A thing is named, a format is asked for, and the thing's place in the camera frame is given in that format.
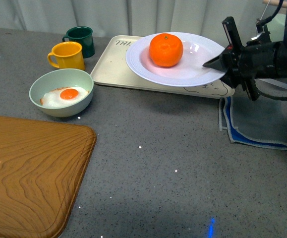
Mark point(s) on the dark green mug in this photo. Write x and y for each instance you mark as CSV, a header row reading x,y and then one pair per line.
x,y
84,36

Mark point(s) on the grey blue folded cloth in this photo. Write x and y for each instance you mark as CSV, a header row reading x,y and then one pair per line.
x,y
255,123

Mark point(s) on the wooden cutting board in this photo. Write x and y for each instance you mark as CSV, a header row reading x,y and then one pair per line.
x,y
42,165

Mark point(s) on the cream bear tray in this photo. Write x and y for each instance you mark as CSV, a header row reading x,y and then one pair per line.
x,y
112,70

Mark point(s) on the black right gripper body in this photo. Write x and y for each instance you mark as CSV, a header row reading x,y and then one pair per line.
x,y
259,59

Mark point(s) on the fake fried egg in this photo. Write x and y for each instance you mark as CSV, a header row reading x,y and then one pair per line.
x,y
62,97

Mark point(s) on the orange mandarin fruit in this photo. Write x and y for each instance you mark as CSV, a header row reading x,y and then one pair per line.
x,y
166,50

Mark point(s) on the light green bowl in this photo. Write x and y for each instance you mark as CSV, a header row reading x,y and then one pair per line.
x,y
58,79

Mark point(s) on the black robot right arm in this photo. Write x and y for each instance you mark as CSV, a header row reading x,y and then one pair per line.
x,y
263,33

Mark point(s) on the green plastic cup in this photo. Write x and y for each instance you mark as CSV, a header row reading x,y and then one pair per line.
x,y
276,27

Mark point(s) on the white round plate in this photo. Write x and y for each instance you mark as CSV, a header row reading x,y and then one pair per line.
x,y
189,71

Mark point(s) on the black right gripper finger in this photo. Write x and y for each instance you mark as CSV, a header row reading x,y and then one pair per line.
x,y
216,63

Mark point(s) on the yellow mug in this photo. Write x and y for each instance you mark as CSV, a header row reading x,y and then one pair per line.
x,y
67,55

